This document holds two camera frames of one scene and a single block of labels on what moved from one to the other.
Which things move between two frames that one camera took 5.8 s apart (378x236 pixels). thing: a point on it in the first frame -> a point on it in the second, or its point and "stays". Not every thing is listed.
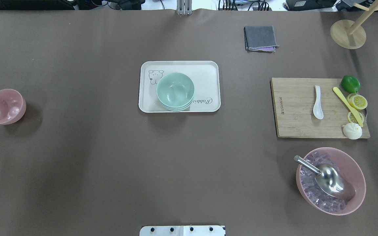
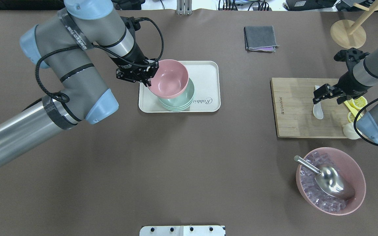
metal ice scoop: x=331 y=180 stays
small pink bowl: x=4 y=107 -> x=171 y=79
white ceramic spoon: x=318 y=111 stays
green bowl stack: x=175 y=91 stays
